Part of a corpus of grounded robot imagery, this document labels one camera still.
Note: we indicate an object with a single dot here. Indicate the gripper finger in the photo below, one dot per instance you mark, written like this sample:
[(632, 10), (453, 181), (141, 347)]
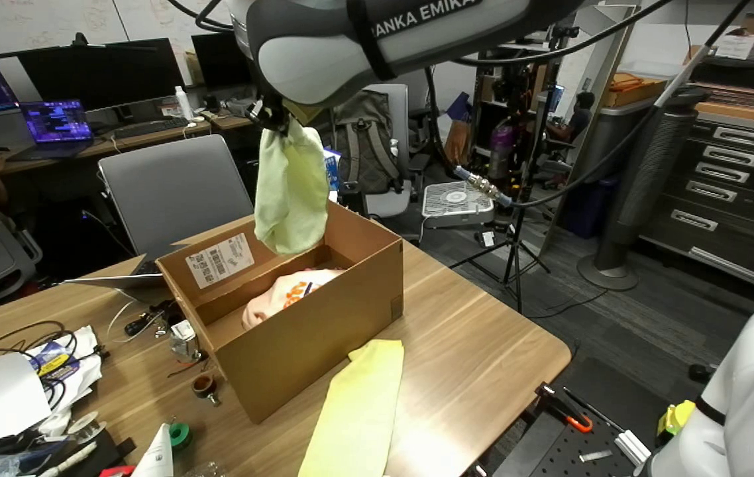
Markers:
[(275, 114), (256, 114)]

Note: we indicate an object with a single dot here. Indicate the green towel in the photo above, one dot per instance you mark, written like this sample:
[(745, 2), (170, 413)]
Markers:
[(291, 192)]

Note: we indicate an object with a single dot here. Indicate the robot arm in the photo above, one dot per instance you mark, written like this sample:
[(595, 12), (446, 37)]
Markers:
[(324, 53)]

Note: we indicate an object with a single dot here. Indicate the peach and pink shirt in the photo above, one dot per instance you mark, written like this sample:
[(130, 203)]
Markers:
[(277, 295)]

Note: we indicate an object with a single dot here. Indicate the white box fan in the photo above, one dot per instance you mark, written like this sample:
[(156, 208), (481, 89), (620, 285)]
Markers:
[(456, 202)]

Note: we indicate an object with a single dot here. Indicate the cardboard box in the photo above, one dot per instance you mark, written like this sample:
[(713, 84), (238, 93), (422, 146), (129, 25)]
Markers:
[(311, 344)]

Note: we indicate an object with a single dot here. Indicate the small white box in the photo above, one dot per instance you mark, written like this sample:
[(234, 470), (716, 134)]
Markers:
[(183, 338)]

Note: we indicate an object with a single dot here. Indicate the yellow towel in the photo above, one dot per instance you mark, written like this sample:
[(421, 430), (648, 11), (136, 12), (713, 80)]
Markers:
[(357, 411)]

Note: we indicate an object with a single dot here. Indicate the small black monitor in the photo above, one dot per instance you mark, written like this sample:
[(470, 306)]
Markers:
[(219, 61)]

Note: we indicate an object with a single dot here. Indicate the white plastic bottle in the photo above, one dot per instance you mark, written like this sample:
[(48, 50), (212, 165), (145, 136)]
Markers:
[(183, 105)]

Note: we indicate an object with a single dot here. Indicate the grey backpack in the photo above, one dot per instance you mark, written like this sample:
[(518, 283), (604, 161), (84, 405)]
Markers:
[(367, 149)]

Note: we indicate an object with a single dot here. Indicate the black keyboard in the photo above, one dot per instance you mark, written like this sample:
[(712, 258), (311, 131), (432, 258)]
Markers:
[(150, 127)]

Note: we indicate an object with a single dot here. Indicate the wide black monitor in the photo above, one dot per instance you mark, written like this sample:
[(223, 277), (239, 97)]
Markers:
[(102, 73)]

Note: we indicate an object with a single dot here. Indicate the laptop with purple screen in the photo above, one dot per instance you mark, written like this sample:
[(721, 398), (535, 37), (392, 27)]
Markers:
[(55, 122)]

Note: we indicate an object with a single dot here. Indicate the silver laptop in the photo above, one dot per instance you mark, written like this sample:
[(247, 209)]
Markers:
[(132, 277)]

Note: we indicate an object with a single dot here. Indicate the whiteboard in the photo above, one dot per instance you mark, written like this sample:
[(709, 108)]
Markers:
[(52, 20)]

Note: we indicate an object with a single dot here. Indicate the black shelf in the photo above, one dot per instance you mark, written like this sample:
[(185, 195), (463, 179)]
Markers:
[(506, 86)]

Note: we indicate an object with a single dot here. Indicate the copper tape roll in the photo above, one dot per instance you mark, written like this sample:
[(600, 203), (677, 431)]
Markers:
[(205, 385)]

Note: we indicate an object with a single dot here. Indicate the white plastic bag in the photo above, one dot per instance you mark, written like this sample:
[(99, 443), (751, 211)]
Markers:
[(79, 371)]

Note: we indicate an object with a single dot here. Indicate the blue bin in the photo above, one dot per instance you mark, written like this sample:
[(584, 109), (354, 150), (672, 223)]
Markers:
[(582, 209)]

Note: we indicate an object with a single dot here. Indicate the green tape roll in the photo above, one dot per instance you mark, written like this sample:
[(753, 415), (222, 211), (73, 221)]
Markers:
[(180, 437)]

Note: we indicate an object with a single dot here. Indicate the grey tower fan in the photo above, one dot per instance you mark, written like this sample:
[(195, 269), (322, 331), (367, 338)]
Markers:
[(648, 179)]

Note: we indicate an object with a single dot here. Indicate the white marker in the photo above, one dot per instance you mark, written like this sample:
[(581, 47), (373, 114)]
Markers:
[(72, 458)]

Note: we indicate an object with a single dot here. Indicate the black pen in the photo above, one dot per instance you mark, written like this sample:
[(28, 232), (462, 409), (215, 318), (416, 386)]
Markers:
[(592, 409)]

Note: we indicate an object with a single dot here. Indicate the black drawer cabinet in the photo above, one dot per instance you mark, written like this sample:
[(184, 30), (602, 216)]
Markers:
[(735, 192)]

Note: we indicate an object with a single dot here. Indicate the white block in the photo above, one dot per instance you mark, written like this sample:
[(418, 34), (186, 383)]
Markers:
[(634, 447)]

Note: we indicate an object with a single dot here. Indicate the camera on tripod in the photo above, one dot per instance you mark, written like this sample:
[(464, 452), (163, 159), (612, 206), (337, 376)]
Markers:
[(516, 218)]

